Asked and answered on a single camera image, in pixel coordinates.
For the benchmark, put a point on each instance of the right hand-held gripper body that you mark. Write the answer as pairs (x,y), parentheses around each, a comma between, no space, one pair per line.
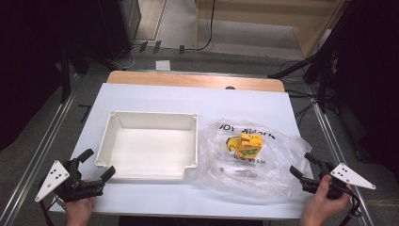
(348,175)

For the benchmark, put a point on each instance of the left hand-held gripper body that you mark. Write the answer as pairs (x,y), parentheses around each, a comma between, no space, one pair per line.
(50,180)

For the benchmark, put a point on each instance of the clear printed plastic bag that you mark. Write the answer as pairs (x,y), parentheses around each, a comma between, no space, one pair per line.
(251,179)

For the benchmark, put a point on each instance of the white plastic box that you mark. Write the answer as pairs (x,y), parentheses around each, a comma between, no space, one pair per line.
(150,150)

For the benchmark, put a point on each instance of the yellow carton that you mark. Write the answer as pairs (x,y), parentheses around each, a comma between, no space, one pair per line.
(249,146)

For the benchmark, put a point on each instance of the person's left hand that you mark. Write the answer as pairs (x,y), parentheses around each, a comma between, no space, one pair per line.
(78,212)

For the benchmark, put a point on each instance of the person's right hand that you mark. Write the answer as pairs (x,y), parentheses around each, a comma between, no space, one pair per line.
(320,210)

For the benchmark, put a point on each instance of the black metal stand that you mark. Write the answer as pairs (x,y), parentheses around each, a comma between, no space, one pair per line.
(65,75)

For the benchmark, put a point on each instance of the black tripod stand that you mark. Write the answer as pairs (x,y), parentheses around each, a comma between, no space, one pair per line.
(323,72)

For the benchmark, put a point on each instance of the person's dark clothing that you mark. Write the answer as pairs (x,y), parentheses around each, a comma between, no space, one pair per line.
(188,221)

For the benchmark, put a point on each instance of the black curtain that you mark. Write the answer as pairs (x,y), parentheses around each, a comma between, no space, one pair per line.
(373,78)
(37,47)

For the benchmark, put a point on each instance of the small dark round object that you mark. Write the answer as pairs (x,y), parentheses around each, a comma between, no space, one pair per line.
(230,88)

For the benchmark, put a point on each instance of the white table sheet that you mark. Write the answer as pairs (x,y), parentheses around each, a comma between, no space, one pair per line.
(188,100)

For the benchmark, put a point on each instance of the white paper sheet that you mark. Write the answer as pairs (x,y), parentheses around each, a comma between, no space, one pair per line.
(163,65)

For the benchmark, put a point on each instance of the black floor tape strip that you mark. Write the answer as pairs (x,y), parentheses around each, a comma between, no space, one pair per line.
(143,46)
(157,46)

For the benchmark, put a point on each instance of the metal floor rail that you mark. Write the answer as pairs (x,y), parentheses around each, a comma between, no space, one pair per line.
(332,141)
(40,157)

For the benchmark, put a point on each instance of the light wooden shelf frame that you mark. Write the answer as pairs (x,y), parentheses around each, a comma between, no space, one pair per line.
(309,37)

